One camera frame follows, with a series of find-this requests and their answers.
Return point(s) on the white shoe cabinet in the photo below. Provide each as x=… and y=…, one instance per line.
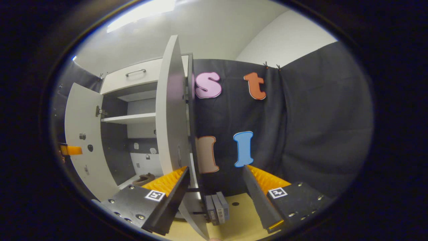
x=142, y=107

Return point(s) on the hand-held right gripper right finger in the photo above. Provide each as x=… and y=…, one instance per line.
x=260, y=201

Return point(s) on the brown fuzzy shoe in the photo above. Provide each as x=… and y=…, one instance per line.
x=144, y=179

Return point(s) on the white cabinet drawer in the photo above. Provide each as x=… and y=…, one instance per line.
x=133, y=80

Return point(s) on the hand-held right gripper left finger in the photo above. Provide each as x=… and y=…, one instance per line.
x=169, y=201

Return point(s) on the white cabinet shelf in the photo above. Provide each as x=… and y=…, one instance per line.
x=133, y=118

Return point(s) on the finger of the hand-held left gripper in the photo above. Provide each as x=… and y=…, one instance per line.
x=72, y=150

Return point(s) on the grey rectangular block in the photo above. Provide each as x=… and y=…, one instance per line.
x=224, y=205
x=210, y=211
x=218, y=208

